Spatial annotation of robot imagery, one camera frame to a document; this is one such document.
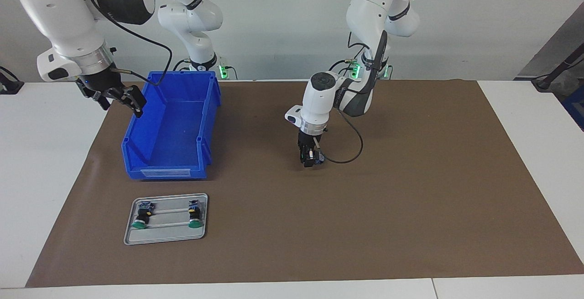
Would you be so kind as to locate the blue crate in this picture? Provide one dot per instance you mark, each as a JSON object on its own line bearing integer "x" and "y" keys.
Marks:
{"x": 576, "y": 107}

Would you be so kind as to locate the green lit base connector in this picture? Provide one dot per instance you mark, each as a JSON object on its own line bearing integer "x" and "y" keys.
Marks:
{"x": 353, "y": 70}
{"x": 224, "y": 71}

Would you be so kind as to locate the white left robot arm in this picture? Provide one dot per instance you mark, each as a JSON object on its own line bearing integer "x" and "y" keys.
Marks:
{"x": 369, "y": 11}

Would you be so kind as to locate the thin metal tray rod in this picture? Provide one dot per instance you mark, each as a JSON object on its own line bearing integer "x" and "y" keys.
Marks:
{"x": 171, "y": 210}
{"x": 169, "y": 225}

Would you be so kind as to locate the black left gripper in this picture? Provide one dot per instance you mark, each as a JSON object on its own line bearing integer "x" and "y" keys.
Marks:
{"x": 308, "y": 139}

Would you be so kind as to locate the black pole stand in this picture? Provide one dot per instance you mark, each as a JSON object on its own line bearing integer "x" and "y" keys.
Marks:
{"x": 556, "y": 68}

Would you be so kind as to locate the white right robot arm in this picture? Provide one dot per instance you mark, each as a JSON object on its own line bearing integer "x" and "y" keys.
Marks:
{"x": 59, "y": 20}

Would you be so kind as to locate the black clamp object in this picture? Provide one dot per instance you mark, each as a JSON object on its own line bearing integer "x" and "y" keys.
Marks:
{"x": 9, "y": 84}

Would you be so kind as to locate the blue plastic storage bin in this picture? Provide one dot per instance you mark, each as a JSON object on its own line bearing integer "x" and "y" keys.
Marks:
{"x": 178, "y": 125}

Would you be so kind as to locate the silver metal tray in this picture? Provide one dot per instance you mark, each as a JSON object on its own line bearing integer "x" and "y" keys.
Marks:
{"x": 169, "y": 237}

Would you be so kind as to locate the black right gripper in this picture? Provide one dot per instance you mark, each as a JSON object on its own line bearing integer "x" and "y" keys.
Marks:
{"x": 100, "y": 84}

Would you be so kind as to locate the brown table mat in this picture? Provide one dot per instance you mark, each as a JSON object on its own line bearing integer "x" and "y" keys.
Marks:
{"x": 365, "y": 221}

